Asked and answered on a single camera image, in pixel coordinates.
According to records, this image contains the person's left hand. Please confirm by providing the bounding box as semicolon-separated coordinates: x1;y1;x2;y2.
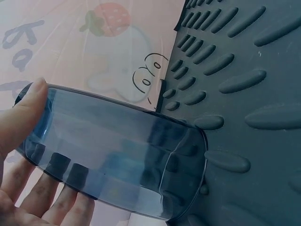
0;77;97;226

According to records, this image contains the blue transparent glass cup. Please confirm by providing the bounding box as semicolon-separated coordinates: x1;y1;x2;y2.
15;81;209;224

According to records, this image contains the dark grey ridged silicone mat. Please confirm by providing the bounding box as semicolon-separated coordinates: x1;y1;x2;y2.
154;0;301;226

